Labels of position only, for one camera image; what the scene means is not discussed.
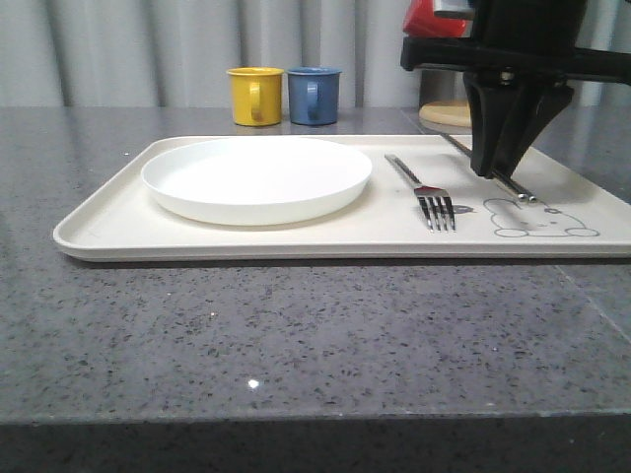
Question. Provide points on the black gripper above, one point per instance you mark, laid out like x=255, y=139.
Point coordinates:
x=537, y=37

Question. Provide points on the silver metal fork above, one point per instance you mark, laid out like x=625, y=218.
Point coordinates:
x=435, y=203

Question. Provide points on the white round plate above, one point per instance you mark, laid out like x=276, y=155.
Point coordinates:
x=257, y=181

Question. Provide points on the wooden mug tree stand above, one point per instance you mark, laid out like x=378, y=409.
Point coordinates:
x=452, y=113

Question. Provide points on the red enamel mug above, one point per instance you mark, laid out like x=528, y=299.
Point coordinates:
x=420, y=21

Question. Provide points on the cream rabbit serving tray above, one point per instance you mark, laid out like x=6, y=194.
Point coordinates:
x=570, y=217

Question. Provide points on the blue enamel mug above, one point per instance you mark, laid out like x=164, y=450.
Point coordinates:
x=313, y=95

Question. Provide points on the yellow enamel mug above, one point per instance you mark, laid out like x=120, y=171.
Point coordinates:
x=256, y=95

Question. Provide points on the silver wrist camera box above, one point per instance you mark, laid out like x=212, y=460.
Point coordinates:
x=454, y=9

